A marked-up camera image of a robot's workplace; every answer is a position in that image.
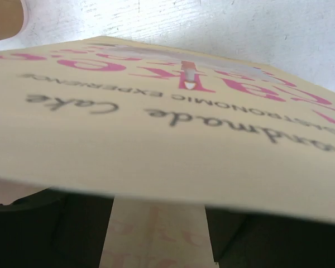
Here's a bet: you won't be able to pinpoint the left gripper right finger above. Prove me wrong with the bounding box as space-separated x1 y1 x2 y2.
205 207 335 267

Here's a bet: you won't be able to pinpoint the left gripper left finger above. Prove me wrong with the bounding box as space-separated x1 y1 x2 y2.
0 188 114 267

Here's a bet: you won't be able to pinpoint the pink cream paper gift bag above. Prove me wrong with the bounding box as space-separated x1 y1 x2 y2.
0 36 335 267

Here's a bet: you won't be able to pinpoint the stack of brown paper cups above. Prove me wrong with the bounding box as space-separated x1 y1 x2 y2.
0 0 29 41

